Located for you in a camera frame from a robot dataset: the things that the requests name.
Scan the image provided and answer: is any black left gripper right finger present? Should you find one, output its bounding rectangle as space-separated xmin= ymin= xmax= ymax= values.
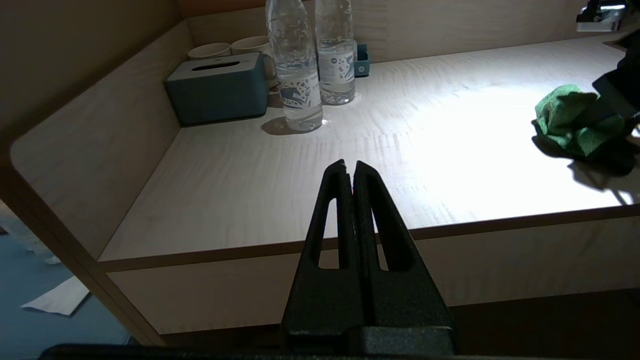
xmin=352 ymin=160 xmax=455 ymax=328

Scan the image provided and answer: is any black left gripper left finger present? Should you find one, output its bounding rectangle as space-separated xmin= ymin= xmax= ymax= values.
xmin=281 ymin=159 xmax=371 ymax=328

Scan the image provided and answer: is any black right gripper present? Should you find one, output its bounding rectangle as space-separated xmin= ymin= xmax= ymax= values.
xmin=592 ymin=31 xmax=640 ymax=121

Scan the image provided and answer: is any green microfibre cloth black edge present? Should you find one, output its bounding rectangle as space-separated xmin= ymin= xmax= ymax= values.
xmin=534 ymin=84 xmax=631 ymax=158

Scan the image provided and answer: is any clear water bottle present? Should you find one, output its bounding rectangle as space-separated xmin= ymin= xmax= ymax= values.
xmin=265 ymin=0 xmax=324 ymax=132
xmin=314 ymin=0 xmax=357 ymax=106

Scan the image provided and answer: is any grey-blue tissue box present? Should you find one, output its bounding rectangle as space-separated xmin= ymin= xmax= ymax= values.
xmin=165 ymin=51 xmax=270 ymax=126

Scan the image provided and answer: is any small blue tray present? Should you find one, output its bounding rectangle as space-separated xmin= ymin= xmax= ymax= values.
xmin=353 ymin=43 xmax=371 ymax=77

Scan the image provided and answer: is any white ceramic cup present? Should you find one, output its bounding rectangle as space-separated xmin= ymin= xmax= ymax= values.
xmin=230 ymin=35 xmax=277 ymax=91

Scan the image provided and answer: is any white paper sheet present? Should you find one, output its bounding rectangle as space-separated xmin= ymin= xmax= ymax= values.
xmin=21 ymin=276 xmax=91 ymax=316

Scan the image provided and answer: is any small white dish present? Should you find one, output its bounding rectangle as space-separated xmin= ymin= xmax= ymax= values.
xmin=187 ymin=42 xmax=232 ymax=61

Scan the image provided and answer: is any white crumpled fabric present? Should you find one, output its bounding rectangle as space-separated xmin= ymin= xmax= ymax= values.
xmin=0 ymin=200 xmax=62 ymax=265

